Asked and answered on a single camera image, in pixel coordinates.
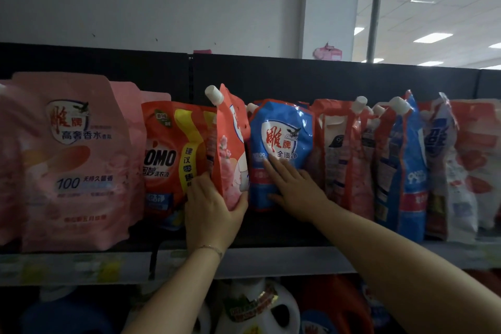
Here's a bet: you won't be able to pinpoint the person's right hand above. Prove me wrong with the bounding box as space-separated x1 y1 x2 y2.
263 154 333 224

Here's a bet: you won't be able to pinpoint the person's left hand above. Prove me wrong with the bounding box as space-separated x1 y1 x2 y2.
184 172 250 257

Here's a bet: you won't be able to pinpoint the orange OMO detergent pouches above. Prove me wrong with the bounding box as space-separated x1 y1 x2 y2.
140 101 218 231

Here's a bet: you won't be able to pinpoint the group of Chaoneng floral pouches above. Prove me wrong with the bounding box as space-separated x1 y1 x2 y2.
417 92 480 244

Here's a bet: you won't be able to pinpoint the white red Chaoneng pouch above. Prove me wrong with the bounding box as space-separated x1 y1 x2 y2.
450 99 501 231

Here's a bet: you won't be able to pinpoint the dark metal shelf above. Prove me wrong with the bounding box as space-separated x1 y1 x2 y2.
0 42 501 334

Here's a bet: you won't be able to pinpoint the person's right forearm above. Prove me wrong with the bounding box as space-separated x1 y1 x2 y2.
309 202 501 334

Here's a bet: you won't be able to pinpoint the person's left forearm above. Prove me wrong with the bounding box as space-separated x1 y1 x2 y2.
123 245 224 334

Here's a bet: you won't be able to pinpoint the white detergent jug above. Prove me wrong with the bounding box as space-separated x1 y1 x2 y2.
125 282 212 334
215 278 301 334

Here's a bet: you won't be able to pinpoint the row of coloured detergent jugs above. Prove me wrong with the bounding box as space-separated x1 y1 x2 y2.
300 270 501 334

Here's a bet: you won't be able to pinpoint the blue detergent jug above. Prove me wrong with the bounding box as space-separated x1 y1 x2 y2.
21 287 114 334

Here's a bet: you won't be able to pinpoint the yellow price label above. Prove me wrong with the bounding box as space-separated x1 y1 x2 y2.
466 247 501 269
19 259 46 283
170 250 189 268
74 255 122 283

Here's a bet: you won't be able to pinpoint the pink bagged item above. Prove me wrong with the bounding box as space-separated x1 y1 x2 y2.
313 43 343 61

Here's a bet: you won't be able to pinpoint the grey vertical pole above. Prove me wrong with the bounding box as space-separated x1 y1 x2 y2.
366 0 387 64

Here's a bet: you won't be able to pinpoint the thin chain bracelet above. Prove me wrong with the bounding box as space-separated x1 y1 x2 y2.
195 244 224 261

